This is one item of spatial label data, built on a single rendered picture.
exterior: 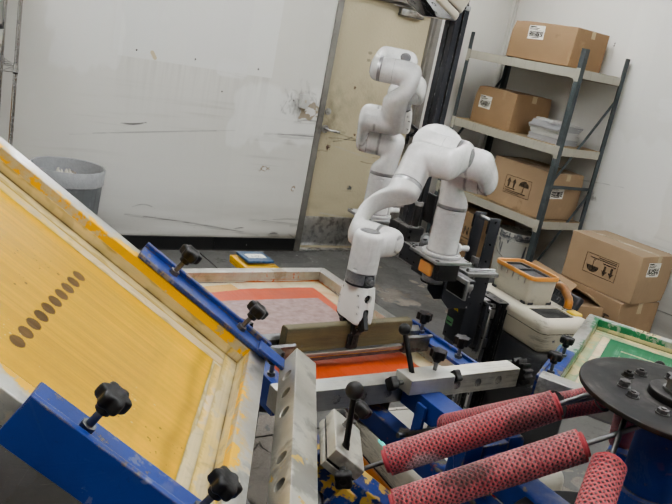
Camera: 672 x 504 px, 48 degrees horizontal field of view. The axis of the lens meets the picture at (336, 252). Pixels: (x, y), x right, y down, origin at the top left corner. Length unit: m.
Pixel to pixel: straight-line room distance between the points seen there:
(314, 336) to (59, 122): 3.69
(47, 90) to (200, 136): 1.09
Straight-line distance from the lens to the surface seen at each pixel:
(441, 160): 1.96
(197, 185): 5.69
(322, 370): 1.88
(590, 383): 1.24
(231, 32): 5.59
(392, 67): 2.57
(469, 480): 1.16
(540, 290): 2.96
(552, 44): 6.00
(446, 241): 2.39
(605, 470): 1.14
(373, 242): 1.81
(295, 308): 2.24
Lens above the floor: 1.74
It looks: 16 degrees down
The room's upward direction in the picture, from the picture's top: 11 degrees clockwise
